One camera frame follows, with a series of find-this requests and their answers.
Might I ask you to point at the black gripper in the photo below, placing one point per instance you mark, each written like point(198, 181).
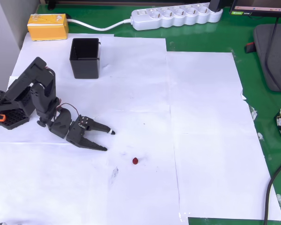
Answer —
point(77, 133)

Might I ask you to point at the small red object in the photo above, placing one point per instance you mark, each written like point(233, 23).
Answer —
point(135, 161)

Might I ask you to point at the black square cup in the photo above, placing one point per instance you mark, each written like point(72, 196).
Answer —
point(85, 68)

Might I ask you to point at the yellow cardboard box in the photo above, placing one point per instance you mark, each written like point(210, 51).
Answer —
point(48, 29)

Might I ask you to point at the green desk mat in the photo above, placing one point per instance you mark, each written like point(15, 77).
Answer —
point(196, 39)

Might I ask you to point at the white power strip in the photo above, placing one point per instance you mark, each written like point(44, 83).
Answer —
point(178, 18)

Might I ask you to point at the black plug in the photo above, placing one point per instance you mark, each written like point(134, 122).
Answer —
point(216, 4)

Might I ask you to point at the gray laptop sleeve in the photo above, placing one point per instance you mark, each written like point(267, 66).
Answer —
point(264, 70)

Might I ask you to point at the black monitor with green sticker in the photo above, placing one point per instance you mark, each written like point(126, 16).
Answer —
point(267, 14)

